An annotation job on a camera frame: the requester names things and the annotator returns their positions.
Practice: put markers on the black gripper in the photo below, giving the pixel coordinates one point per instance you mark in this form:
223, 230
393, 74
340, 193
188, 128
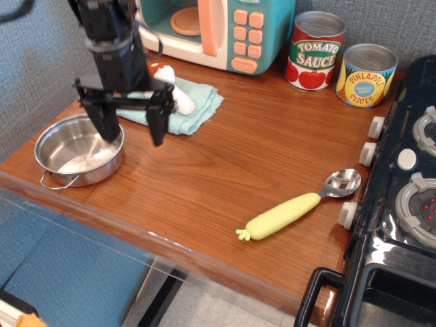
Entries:
123, 81

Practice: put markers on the small metal pot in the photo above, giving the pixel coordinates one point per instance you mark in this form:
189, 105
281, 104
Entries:
73, 154

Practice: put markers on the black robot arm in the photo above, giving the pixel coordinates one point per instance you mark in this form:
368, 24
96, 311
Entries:
107, 21

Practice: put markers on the light blue folded cloth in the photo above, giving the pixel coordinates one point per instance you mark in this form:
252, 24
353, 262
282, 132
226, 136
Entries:
204, 102

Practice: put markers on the orange object at corner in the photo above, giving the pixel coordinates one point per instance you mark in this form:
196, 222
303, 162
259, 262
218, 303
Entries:
16, 312

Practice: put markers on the plush mushroom toy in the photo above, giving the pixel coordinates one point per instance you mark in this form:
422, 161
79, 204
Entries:
162, 73

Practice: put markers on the toy microwave oven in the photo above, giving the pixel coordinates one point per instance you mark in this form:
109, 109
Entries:
243, 37

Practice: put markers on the clear acrylic table guard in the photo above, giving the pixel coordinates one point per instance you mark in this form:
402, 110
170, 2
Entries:
74, 275

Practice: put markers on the tomato sauce can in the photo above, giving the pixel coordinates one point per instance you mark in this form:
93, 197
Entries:
316, 42

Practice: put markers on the pineapple slices can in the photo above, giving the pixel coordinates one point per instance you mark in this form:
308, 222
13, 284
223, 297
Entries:
366, 73

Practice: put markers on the black toy stove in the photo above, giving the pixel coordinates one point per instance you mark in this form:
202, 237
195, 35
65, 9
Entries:
389, 276

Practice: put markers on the spoon with yellow handle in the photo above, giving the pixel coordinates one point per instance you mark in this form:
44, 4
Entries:
340, 184

